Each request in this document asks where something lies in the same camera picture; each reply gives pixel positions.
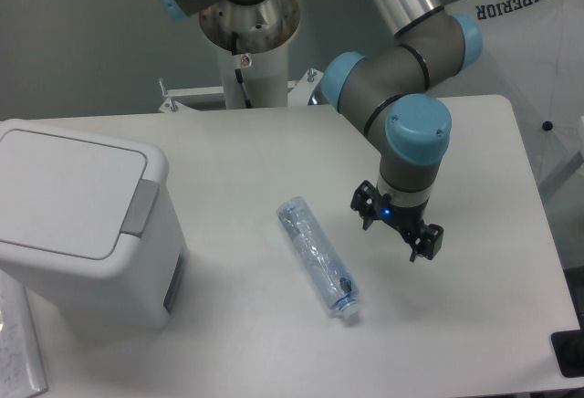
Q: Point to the white umbrella with lettering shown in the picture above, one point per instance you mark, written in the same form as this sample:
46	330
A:
532	55

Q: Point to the white trash can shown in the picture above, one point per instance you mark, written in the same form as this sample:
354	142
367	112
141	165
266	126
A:
87	222

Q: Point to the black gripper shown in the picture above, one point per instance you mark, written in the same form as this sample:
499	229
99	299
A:
425	240

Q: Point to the black device at table edge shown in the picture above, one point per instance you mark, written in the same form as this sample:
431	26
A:
568	348

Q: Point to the clear plastic bottle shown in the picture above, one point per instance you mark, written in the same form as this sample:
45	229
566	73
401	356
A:
330	277

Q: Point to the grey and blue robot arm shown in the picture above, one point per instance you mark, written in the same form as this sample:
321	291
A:
384	98

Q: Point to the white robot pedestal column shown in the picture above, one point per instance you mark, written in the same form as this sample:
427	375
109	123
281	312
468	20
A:
252	44

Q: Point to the clear plastic sheet holder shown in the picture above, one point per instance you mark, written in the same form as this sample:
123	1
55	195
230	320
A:
22	369

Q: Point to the white mounting bracket with bolts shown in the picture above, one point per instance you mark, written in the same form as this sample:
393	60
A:
305	91

